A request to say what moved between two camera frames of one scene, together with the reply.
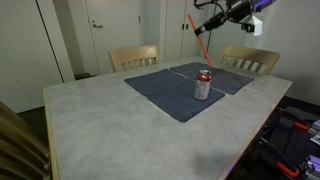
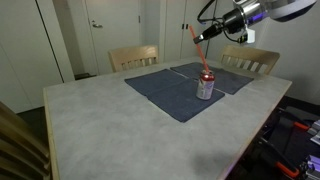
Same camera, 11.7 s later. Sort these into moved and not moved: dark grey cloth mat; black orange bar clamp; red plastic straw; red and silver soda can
Moved: red plastic straw
Not moved: black orange bar clamp; dark grey cloth mat; red and silver soda can
